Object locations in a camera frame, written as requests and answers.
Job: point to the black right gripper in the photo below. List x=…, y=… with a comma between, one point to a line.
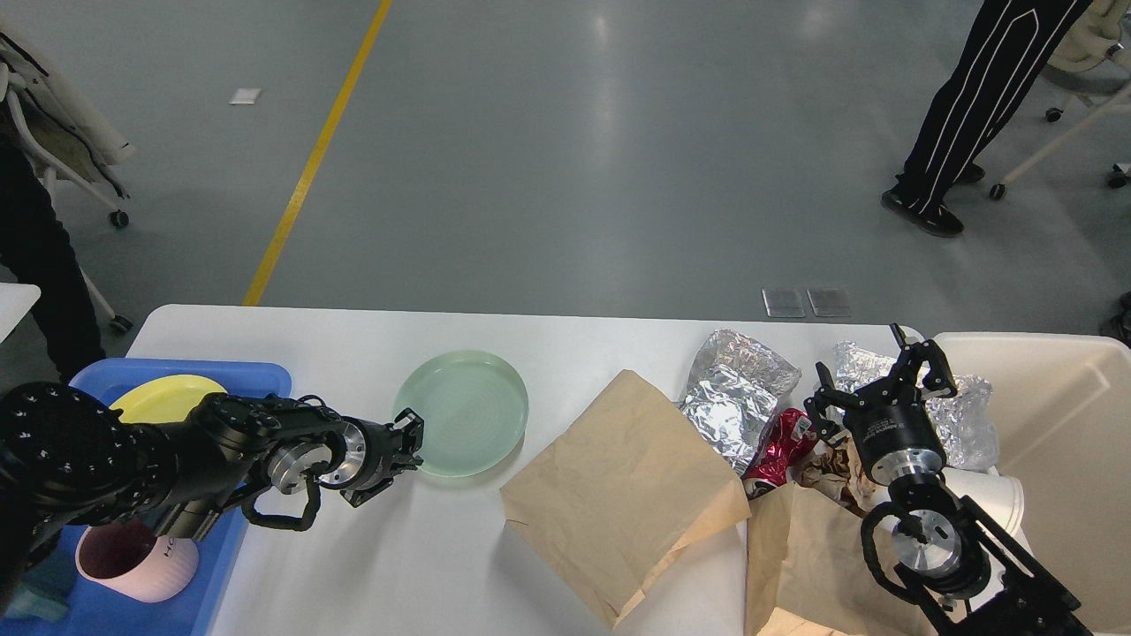
x=892, y=440

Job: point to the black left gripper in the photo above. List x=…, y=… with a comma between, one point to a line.
x=370, y=461

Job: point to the light green plate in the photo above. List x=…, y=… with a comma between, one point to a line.
x=475, y=408

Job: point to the pink ribbed mug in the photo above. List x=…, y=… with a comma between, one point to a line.
x=134, y=561

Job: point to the dark teal mug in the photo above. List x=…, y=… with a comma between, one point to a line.
x=44, y=590

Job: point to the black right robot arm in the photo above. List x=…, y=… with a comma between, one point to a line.
x=941, y=552

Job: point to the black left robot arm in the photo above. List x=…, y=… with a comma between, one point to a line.
x=68, y=459

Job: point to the crumpled foil right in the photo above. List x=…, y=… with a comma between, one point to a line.
x=962, y=422

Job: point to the crumpled foil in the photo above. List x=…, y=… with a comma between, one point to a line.
x=962, y=422
x=733, y=391

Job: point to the crumpled brown paper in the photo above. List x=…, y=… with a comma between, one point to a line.
x=839, y=474

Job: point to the floor plate right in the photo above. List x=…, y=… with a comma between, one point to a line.
x=829, y=302

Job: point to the floor plate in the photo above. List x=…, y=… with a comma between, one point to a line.
x=784, y=303
x=829, y=302

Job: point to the crushed red can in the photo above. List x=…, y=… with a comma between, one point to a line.
x=790, y=441

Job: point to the floor plate left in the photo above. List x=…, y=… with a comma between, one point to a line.
x=784, y=303

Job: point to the crumpled foil left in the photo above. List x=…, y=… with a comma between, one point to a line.
x=733, y=391

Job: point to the white paper cup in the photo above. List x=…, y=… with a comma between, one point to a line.
x=999, y=496

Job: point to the beige plastic bin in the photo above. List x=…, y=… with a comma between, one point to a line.
x=1061, y=406

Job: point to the brown paper bag lower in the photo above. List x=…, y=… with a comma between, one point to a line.
x=806, y=574

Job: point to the yellow plate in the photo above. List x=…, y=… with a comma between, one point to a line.
x=165, y=400

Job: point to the person leg far right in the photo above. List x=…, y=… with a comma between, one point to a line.
x=1118, y=325

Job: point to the large brown paper bag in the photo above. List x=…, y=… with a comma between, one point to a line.
x=612, y=502

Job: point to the blue plastic tray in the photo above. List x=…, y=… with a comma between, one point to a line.
x=97, y=610

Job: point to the person in striped trousers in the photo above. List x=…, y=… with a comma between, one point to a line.
x=1008, y=45

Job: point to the white side table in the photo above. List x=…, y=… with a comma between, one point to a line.
x=16, y=301

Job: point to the person in black left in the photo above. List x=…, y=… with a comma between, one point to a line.
x=37, y=249

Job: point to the chair with beige jacket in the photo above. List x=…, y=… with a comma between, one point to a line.
x=63, y=134

